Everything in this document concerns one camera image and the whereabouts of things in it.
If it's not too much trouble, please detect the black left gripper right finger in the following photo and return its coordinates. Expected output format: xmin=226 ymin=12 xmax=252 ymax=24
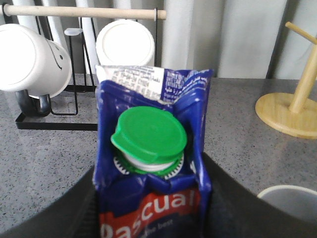
xmin=202 ymin=153 xmax=317 ymax=238

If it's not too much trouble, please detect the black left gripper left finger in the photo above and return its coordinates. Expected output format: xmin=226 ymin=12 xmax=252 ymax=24
xmin=0 ymin=167 xmax=100 ymax=238

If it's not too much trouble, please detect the blue white milk carton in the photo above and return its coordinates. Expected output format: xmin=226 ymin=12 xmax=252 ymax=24
xmin=94 ymin=65 xmax=213 ymax=238

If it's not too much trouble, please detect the white HOME cup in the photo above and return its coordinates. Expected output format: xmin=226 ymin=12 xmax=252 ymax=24
xmin=258 ymin=185 xmax=317 ymax=225

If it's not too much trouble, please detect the black rack with wooden bar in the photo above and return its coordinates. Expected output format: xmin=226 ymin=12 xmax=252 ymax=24
xmin=0 ymin=3 xmax=166 ymax=131

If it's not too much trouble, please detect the wooden mug tree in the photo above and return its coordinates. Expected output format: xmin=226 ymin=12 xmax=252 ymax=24
xmin=255 ymin=22 xmax=317 ymax=139

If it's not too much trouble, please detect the white smiley mug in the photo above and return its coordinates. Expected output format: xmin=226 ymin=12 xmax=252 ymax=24
xmin=0 ymin=24 xmax=72 ymax=117

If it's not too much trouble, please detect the grey white curtain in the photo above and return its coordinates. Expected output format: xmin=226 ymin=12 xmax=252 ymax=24
xmin=10 ymin=0 xmax=317 ymax=79

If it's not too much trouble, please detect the white ribbed mug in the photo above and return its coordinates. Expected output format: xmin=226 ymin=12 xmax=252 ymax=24
xmin=96 ymin=19 xmax=155 ymax=66

